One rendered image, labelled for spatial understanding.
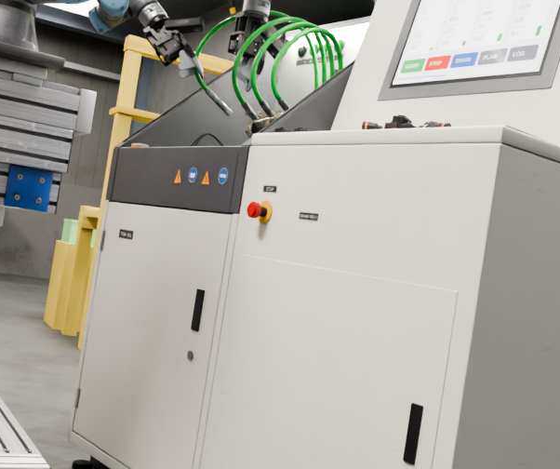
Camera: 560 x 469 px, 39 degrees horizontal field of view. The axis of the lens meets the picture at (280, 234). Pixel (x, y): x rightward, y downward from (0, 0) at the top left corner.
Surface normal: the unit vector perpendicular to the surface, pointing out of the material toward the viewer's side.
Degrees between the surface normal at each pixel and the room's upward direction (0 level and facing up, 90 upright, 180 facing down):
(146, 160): 90
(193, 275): 90
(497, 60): 76
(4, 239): 90
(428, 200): 90
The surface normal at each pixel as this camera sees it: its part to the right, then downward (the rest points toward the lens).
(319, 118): 0.61, 0.08
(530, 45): -0.72, -0.36
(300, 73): -0.78, -0.13
